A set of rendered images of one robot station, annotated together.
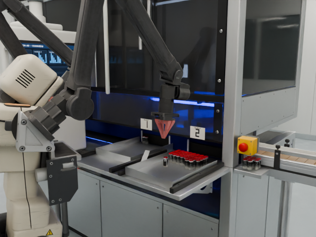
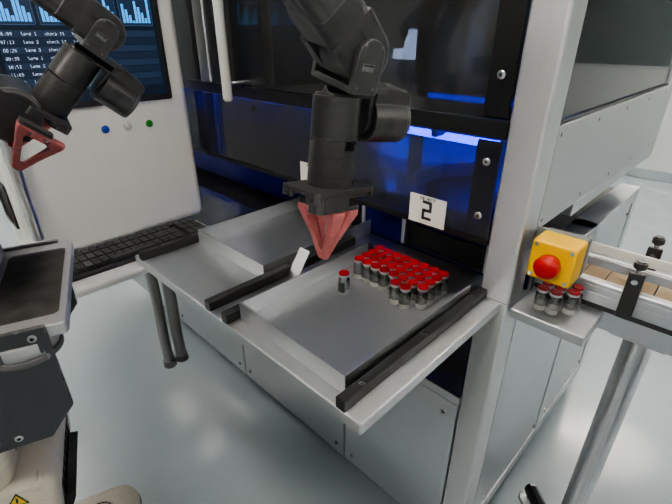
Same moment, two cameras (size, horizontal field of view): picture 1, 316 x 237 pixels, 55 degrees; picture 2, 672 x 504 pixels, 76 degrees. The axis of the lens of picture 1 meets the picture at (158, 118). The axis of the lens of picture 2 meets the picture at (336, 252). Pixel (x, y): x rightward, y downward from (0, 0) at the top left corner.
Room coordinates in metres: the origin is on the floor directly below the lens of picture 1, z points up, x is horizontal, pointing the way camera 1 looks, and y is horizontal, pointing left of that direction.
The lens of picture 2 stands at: (0.63, -0.08, 1.34)
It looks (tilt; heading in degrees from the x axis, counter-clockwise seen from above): 27 degrees down; 5
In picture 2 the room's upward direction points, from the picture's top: straight up
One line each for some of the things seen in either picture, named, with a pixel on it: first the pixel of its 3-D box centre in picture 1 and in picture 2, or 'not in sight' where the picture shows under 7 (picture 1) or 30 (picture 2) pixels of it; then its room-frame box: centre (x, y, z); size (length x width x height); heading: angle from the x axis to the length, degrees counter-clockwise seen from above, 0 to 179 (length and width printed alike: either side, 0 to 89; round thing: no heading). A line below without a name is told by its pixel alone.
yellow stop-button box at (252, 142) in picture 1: (248, 145); (557, 257); (1.32, -0.41, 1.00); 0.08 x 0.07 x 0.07; 140
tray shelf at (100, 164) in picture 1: (150, 162); (312, 274); (1.44, 0.04, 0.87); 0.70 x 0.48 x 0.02; 50
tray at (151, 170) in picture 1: (172, 167); (358, 301); (1.30, -0.07, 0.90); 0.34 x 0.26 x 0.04; 140
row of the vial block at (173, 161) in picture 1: (184, 161); (388, 281); (1.37, -0.12, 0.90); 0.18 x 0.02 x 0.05; 50
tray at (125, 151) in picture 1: (135, 148); (286, 231); (1.61, 0.12, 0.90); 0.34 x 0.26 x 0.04; 140
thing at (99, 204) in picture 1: (142, 176); (321, 253); (2.38, 0.13, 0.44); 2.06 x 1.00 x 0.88; 50
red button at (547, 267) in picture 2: (243, 147); (547, 266); (1.29, -0.38, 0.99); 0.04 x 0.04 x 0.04; 50
